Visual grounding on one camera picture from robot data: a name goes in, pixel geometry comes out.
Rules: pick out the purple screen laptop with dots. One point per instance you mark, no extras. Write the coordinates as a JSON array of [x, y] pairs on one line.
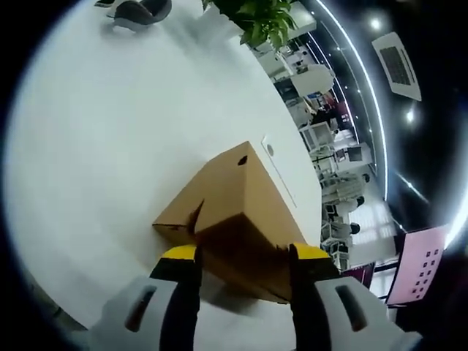
[[360, 274]]

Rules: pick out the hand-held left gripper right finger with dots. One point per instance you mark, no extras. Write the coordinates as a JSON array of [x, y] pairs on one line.
[[311, 292]]

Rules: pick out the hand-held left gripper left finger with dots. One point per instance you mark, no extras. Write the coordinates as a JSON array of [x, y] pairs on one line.
[[175, 292]]

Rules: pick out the green potted plant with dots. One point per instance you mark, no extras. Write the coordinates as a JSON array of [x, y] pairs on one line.
[[263, 18]]

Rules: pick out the dark grey curved object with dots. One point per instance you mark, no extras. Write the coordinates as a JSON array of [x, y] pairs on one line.
[[135, 12]]

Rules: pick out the white table socket panel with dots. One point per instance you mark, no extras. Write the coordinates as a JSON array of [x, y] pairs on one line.
[[272, 151]]

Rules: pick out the brown cardboard shoe box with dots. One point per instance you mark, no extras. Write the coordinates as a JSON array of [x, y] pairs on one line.
[[226, 190]]

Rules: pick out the large pink display screen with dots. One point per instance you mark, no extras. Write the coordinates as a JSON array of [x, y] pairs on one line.
[[420, 263]]

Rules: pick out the ceiling air vent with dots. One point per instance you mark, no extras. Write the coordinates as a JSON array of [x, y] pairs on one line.
[[396, 66]]

